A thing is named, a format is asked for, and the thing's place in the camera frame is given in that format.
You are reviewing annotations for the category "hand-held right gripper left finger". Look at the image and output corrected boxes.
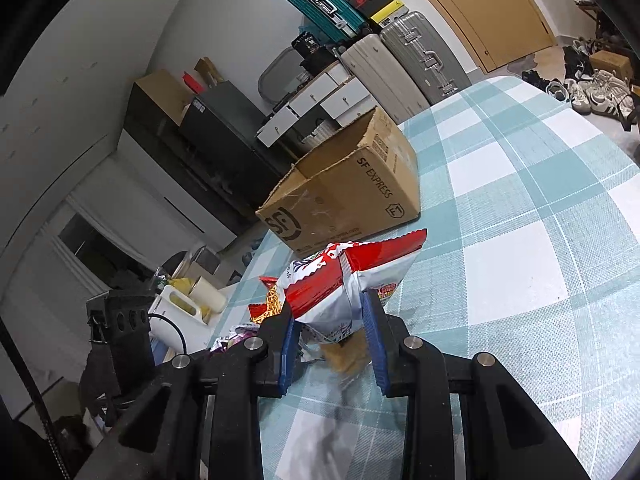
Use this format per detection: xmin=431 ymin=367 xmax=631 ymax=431
xmin=75 ymin=305 xmax=303 ymax=480

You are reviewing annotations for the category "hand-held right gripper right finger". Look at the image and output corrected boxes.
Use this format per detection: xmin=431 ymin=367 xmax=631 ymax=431
xmin=361 ymin=289 xmax=593 ymax=480

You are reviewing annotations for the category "clear cracker pack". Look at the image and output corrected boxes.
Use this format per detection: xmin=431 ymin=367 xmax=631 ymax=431
xmin=320 ymin=332 xmax=373 ymax=376

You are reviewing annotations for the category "purple snack packet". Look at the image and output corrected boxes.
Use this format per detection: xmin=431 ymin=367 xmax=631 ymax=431
xmin=210 ymin=324 xmax=261 ymax=353

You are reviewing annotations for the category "white red noodle snack bag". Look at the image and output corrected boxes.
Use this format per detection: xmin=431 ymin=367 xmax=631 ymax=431
xmin=248 ymin=229 xmax=428 ymax=348

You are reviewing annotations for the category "white electric kettle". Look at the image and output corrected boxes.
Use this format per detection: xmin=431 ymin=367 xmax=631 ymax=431
xmin=149 ymin=285 xmax=208 ymax=352

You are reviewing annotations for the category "cream tumbler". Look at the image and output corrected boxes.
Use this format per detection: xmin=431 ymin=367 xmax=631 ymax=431
xmin=192 ymin=276 xmax=228 ymax=313

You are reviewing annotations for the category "woven laundry basket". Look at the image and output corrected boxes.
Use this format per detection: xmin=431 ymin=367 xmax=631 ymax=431
xmin=300 ymin=120 xmax=336 ymax=148

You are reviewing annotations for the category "white drawer desk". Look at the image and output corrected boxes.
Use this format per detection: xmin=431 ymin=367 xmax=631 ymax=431
xmin=256 ymin=62 xmax=373 ymax=148

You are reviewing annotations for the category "beige suitcase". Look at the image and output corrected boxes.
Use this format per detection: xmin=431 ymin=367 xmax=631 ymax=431
xmin=340 ymin=32 xmax=431 ymax=123

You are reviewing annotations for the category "brown cardboard piece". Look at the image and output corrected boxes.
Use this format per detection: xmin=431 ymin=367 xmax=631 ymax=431
xmin=195 ymin=57 xmax=223 ymax=86

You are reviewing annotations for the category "oval grey mirror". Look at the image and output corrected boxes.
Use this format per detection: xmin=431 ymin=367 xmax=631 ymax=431
xmin=258 ymin=47 xmax=301 ymax=106

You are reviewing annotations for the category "silver suitcase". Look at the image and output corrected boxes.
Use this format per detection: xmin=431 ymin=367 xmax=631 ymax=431
xmin=380 ymin=11 xmax=473 ymax=106

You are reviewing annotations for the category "pile of loose shoes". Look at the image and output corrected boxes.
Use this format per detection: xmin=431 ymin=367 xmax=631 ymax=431
xmin=522 ymin=35 xmax=640 ymax=131

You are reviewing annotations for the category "teal suitcase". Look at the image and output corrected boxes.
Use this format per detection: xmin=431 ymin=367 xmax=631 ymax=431
xmin=284 ymin=0 xmax=368 ymax=46

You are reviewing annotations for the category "wooden door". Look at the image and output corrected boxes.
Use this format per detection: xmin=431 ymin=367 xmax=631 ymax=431
xmin=390 ymin=0 xmax=556 ymax=73

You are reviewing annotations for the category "small brown cardboard box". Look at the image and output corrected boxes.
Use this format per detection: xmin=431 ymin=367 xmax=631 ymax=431
xmin=590 ymin=51 xmax=633 ymax=78

